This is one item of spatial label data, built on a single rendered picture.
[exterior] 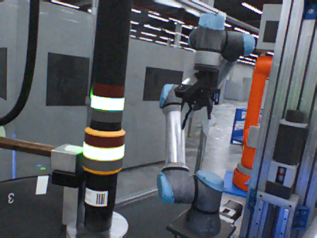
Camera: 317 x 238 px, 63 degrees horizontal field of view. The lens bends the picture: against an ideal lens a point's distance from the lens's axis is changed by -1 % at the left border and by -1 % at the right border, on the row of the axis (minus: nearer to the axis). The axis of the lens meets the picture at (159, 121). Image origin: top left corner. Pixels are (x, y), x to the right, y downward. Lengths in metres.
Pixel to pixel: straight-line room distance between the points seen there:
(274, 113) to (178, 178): 0.45
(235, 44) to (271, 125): 0.37
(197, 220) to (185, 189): 0.15
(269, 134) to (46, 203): 0.88
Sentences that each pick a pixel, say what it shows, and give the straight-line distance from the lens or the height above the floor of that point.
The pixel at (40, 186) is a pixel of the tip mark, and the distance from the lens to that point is 0.51.
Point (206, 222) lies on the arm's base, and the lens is 1.12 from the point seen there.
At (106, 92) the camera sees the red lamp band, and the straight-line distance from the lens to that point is 0.27.
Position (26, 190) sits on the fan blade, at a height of 1.43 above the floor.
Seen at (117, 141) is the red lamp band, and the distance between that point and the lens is 0.28.
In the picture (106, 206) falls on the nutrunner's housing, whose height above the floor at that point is 1.50.
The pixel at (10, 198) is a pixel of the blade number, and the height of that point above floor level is 1.41.
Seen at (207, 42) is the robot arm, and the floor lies 1.75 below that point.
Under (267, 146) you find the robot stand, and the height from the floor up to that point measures 1.41.
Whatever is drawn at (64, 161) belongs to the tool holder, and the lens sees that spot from 0.30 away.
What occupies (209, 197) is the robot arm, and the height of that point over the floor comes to 1.19.
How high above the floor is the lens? 1.65
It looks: 10 degrees down
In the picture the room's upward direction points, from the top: 7 degrees clockwise
